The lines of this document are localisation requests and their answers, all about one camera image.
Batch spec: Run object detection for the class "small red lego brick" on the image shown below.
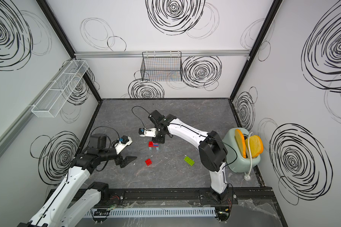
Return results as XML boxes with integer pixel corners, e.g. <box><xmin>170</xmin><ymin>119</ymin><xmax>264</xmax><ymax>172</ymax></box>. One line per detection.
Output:
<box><xmin>145</xmin><ymin>159</ymin><xmax>152</xmax><ymax>166</ymax></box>

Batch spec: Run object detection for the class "white wire shelf basket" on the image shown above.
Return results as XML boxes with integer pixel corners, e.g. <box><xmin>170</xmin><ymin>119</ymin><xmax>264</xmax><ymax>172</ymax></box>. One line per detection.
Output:
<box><xmin>31</xmin><ymin>60</ymin><xmax>89</xmax><ymax>118</ymax></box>

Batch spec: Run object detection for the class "left toast slice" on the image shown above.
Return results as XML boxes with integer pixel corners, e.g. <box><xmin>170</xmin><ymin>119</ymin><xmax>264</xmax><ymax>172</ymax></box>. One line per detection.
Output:
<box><xmin>235</xmin><ymin>129</ymin><xmax>247</xmax><ymax>159</ymax></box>

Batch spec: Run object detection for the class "long green lego brick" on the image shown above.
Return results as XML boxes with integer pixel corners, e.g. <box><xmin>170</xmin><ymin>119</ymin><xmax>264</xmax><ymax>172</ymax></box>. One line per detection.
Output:
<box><xmin>184</xmin><ymin>156</ymin><xmax>195</xmax><ymax>166</ymax></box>

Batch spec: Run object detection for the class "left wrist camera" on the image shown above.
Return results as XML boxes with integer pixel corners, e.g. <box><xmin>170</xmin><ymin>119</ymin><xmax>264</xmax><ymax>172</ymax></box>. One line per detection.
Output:
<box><xmin>115</xmin><ymin>135</ymin><xmax>133</xmax><ymax>155</ymax></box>

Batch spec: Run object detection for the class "mint green toaster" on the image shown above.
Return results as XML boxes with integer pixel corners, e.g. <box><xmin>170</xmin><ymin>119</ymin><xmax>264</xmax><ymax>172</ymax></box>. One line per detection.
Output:
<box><xmin>223</xmin><ymin>128</ymin><xmax>261</xmax><ymax>174</ymax></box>

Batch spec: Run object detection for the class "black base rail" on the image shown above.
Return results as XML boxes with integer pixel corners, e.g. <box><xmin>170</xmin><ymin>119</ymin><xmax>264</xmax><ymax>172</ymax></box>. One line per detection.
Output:
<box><xmin>45</xmin><ymin>187</ymin><xmax>276</xmax><ymax>206</ymax></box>

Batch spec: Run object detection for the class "black wire basket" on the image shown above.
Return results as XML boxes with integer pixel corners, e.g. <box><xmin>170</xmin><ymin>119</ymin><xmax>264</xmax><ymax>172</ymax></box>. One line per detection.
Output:
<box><xmin>140</xmin><ymin>51</ymin><xmax>183</xmax><ymax>82</ymax></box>

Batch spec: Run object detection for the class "toast slice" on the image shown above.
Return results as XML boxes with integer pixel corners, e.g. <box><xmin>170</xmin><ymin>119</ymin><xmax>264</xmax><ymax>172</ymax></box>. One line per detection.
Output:
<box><xmin>245</xmin><ymin>135</ymin><xmax>264</xmax><ymax>158</ymax></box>
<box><xmin>235</xmin><ymin>129</ymin><xmax>247</xmax><ymax>159</ymax></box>

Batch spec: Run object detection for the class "red long lego brick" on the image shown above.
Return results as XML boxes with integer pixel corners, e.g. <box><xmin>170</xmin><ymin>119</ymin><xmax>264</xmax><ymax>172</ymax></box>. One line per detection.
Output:
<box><xmin>148</xmin><ymin>141</ymin><xmax>155</xmax><ymax>148</ymax></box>

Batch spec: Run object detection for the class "grey slotted cable duct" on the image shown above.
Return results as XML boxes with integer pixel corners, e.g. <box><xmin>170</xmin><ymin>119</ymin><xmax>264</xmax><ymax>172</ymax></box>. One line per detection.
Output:
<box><xmin>84</xmin><ymin>207</ymin><xmax>217</xmax><ymax>218</ymax></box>

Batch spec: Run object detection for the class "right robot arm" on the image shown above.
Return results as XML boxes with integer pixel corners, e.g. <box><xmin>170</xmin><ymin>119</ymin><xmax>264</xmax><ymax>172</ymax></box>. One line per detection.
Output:
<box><xmin>139</xmin><ymin>110</ymin><xmax>228</xmax><ymax>201</ymax></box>

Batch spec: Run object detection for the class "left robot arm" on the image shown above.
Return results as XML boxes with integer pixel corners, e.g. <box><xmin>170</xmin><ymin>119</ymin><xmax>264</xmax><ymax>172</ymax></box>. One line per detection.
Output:
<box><xmin>18</xmin><ymin>133</ymin><xmax>136</xmax><ymax>227</ymax></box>

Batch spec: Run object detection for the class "white toaster cable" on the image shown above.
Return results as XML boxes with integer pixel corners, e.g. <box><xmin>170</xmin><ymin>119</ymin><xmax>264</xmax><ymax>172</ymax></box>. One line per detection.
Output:
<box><xmin>243</xmin><ymin>131</ymin><xmax>254</xmax><ymax>181</ymax></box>

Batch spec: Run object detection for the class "right toast slice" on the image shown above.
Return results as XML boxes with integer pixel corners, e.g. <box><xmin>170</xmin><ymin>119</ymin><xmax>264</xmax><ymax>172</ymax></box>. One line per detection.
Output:
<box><xmin>245</xmin><ymin>135</ymin><xmax>264</xmax><ymax>158</ymax></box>

